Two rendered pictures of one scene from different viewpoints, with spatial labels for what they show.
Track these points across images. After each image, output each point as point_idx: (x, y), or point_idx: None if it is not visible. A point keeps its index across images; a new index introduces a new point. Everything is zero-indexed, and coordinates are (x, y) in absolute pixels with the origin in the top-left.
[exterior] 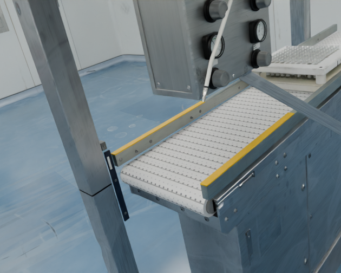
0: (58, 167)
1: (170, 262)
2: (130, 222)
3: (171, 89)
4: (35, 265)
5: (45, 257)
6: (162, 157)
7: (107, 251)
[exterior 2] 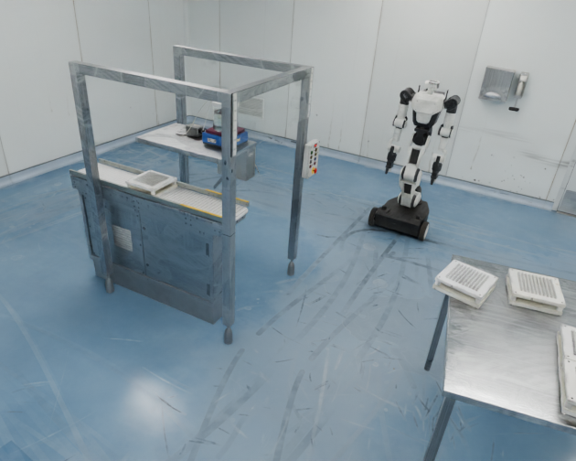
0: None
1: (135, 353)
2: (72, 391)
3: (250, 176)
4: (112, 458)
5: (102, 454)
6: (220, 215)
7: (233, 258)
